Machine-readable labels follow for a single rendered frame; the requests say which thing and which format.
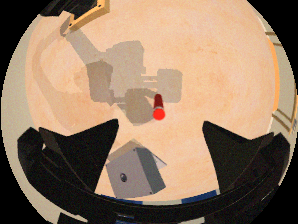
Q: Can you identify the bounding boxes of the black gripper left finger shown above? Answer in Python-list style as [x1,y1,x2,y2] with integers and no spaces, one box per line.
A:
[39,119,120,193]

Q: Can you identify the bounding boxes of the grey sloped panel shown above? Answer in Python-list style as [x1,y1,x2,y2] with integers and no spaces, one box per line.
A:
[105,148,168,200]

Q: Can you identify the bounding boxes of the dark red peg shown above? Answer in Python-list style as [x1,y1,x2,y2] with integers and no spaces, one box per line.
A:
[153,93,165,120]

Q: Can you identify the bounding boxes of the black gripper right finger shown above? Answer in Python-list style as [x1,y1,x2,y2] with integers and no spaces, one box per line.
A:
[202,120,274,194]

